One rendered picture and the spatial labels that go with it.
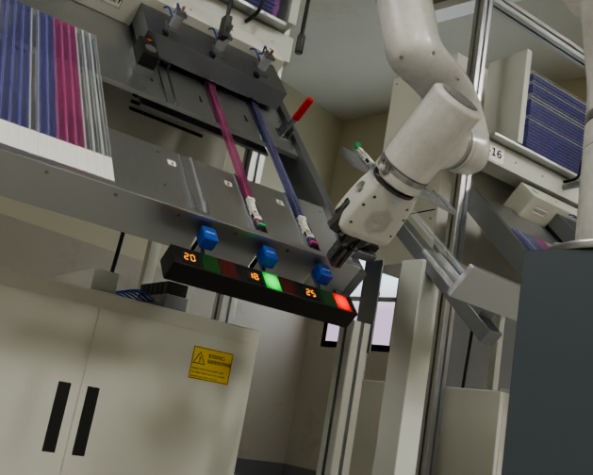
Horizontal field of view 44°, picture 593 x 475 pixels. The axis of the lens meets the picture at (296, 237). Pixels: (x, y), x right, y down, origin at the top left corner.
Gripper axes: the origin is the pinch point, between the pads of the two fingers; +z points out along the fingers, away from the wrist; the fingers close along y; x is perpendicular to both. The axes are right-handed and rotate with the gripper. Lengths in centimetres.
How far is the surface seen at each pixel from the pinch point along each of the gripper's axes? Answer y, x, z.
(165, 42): -24, 56, 0
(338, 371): 10.2, -7.5, 18.4
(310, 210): 4.2, 19.7, 5.1
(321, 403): 284, 251, 289
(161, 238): -27.3, 2.3, 9.1
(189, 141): -1, 72, 27
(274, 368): 248, 279, 291
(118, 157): -35.2, 14.2, 5.1
